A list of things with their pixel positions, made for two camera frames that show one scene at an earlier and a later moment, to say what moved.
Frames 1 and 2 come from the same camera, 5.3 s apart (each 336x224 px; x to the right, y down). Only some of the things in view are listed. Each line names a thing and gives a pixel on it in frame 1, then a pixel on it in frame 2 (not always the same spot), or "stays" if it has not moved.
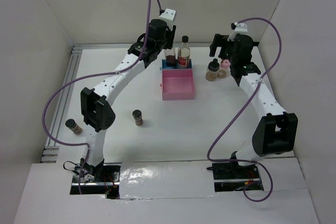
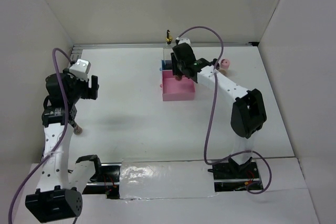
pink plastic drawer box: (177, 84) stays
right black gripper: (220, 41) → (176, 69)
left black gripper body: (168, 42) → (77, 87)
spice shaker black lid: (71, 124) stays
